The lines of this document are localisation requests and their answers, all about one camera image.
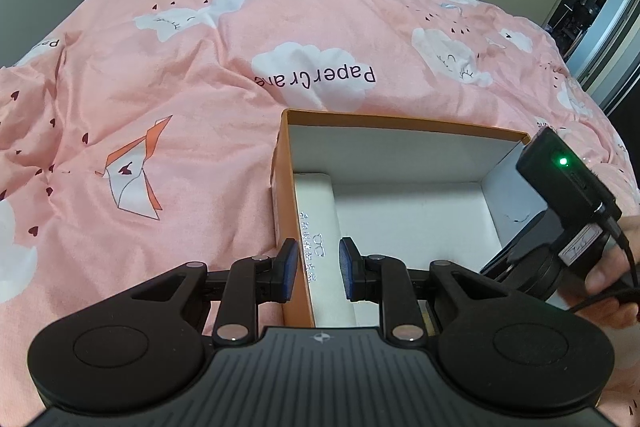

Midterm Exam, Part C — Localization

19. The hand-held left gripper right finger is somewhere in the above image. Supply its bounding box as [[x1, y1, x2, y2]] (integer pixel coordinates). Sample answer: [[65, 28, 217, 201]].
[[338, 236, 512, 349]]

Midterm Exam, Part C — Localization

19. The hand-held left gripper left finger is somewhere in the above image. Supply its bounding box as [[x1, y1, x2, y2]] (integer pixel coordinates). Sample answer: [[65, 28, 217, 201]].
[[122, 237, 301, 349]]

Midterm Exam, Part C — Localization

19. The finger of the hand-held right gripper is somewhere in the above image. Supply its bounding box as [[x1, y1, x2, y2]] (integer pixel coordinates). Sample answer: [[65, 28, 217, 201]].
[[479, 211, 552, 279]]

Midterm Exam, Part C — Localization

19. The white long box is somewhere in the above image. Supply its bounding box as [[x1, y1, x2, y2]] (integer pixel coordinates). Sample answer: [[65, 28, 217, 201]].
[[292, 172, 382, 330]]

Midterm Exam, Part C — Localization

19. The orange cardboard box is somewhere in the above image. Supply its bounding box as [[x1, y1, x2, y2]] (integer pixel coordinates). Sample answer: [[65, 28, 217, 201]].
[[270, 108, 532, 333]]

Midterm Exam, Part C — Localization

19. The person's right hand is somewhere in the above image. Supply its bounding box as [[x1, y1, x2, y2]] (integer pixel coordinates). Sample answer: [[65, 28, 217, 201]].
[[565, 213, 640, 333]]

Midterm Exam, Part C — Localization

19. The pink printed blanket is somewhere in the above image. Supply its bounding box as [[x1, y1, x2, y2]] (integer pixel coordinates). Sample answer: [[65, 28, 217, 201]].
[[0, 0, 640, 427]]

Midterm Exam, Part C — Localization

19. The black cable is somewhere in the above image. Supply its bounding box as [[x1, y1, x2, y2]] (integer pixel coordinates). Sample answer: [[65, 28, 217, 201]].
[[567, 202, 640, 313]]

